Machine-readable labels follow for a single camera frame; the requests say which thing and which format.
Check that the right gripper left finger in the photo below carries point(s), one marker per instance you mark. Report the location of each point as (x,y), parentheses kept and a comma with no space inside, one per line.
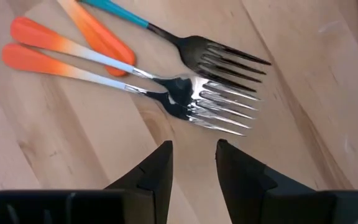
(157,180)

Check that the orange red utensil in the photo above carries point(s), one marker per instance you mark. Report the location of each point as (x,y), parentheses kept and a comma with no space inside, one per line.
(197,53)

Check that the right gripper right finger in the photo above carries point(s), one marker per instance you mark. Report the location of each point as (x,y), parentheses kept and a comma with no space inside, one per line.
(244,180)

